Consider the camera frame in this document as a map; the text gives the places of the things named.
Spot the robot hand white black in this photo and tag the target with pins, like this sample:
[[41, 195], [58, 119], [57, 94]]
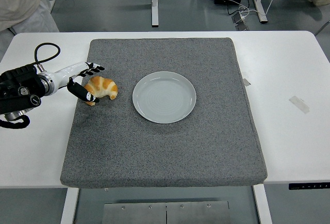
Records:
[[64, 75]]

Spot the grey metal bar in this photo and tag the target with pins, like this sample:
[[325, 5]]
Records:
[[322, 27]]

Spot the small clear tape piece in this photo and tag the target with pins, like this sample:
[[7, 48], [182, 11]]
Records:
[[246, 82]]

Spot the grey floor plate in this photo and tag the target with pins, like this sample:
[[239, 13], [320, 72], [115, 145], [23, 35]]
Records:
[[238, 18], [242, 27]]

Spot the black table control panel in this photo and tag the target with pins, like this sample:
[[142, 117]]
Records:
[[309, 186]]

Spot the golden croissant bread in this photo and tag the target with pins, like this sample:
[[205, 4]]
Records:
[[105, 86]]

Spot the grey square foam mat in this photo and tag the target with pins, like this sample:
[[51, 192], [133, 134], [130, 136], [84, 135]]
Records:
[[159, 151]]

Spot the round grey plate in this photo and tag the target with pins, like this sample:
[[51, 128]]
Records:
[[165, 100]]

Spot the grey metal plate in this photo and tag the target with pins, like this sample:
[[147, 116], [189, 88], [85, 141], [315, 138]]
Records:
[[139, 215]]

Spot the long clear tape strip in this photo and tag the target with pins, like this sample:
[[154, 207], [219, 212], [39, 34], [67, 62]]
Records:
[[299, 104]]

